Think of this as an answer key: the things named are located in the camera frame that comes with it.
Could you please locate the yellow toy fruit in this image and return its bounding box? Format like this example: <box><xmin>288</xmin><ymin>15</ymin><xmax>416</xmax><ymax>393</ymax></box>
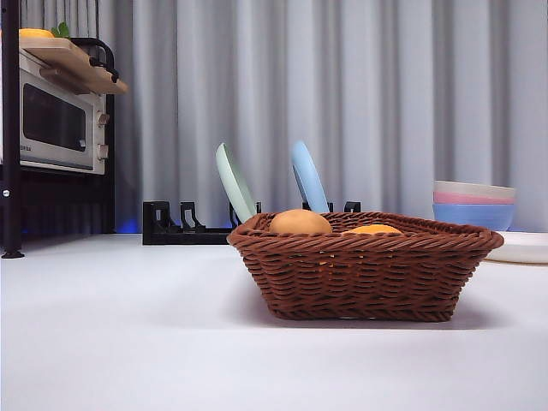
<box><xmin>17</xmin><ymin>27</ymin><xmax>55</xmax><ymax>39</ymax></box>

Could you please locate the orange toy corn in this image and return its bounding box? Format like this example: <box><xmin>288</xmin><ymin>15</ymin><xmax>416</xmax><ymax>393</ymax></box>
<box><xmin>342</xmin><ymin>223</ymin><xmax>404</xmax><ymax>236</ymax></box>

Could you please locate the white plate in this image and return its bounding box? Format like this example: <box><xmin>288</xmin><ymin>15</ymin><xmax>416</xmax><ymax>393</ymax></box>
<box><xmin>485</xmin><ymin>230</ymin><xmax>548</xmax><ymax>265</ymax></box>

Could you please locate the beige bowl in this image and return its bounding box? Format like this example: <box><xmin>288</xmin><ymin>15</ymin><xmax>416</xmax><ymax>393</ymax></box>
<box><xmin>432</xmin><ymin>180</ymin><xmax>517</xmax><ymax>205</ymax></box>

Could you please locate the brown toy potato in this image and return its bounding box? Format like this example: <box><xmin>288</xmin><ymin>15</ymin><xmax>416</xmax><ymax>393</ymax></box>
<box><xmin>268</xmin><ymin>208</ymin><xmax>334</xmax><ymax>236</ymax></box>

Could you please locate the blue bowl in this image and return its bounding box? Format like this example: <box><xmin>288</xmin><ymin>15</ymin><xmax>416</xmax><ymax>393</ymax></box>
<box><xmin>432</xmin><ymin>202</ymin><xmax>515</xmax><ymax>234</ymax></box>

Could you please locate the white toaster oven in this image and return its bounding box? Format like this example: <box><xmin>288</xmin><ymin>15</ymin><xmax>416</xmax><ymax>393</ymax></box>
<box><xmin>17</xmin><ymin>47</ymin><xmax>108</xmax><ymax>177</ymax></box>

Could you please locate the pale blue plate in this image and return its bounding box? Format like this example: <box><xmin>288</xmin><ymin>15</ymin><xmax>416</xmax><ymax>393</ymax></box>
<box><xmin>290</xmin><ymin>140</ymin><xmax>331</xmax><ymax>215</ymax></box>

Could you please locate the black dish rack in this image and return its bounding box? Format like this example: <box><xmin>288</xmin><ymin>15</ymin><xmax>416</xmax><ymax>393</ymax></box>
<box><xmin>141</xmin><ymin>200</ymin><xmax>363</xmax><ymax>247</ymax></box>

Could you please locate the black shelf frame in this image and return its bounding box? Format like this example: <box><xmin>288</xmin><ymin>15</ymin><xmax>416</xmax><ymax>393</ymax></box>
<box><xmin>0</xmin><ymin>0</ymin><xmax>116</xmax><ymax>260</ymax></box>

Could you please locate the pale green plate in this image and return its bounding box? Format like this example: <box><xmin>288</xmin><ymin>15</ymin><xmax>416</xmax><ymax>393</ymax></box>
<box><xmin>215</xmin><ymin>142</ymin><xmax>259</xmax><ymax>225</ymax></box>

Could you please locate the pink bowl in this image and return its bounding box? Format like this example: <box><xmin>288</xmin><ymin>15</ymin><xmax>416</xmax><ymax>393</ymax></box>
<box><xmin>432</xmin><ymin>190</ymin><xmax>516</xmax><ymax>206</ymax></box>

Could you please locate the wooden cutting board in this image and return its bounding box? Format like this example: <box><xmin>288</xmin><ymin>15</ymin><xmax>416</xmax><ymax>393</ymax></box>
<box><xmin>18</xmin><ymin>37</ymin><xmax>130</xmax><ymax>96</ymax></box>

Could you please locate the brown wicker basket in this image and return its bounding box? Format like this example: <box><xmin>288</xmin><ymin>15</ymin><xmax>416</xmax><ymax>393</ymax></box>
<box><xmin>226</xmin><ymin>210</ymin><xmax>506</xmax><ymax>323</ymax></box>

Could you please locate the grey curtain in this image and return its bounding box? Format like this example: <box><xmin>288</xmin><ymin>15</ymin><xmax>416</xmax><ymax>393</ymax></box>
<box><xmin>16</xmin><ymin>0</ymin><xmax>548</xmax><ymax>235</ymax></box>

